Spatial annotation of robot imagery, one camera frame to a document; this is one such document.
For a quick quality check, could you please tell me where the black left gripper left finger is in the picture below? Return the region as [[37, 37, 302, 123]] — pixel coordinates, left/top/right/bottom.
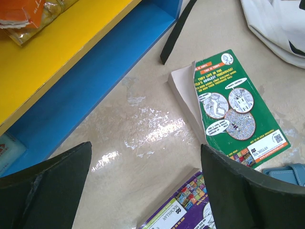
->
[[0, 142, 92, 229]]

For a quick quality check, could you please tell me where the blue wooden shelf unit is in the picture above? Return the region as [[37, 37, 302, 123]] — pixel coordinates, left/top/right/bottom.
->
[[0, 0, 183, 177]]

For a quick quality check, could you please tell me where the blue pencil case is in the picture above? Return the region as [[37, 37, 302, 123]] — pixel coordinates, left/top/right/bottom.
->
[[262, 163, 305, 187]]

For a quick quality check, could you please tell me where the pale blue tissue pack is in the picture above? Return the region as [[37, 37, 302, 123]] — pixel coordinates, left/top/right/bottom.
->
[[0, 133, 26, 175]]

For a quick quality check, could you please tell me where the purple treehouse paperback book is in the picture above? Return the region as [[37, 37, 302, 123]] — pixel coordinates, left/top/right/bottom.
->
[[137, 168, 216, 229]]

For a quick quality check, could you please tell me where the yellow snack bag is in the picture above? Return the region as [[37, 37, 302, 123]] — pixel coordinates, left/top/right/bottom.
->
[[3, 0, 77, 46]]

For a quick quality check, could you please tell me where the orange snack packet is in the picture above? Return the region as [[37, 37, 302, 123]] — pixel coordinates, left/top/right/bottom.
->
[[0, 0, 45, 29]]

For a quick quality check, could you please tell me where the beige canvas backpack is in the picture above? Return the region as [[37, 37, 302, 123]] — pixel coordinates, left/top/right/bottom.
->
[[160, 0, 305, 69]]

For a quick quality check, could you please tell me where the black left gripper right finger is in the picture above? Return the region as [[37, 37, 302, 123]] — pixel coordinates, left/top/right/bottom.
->
[[201, 145, 305, 229]]

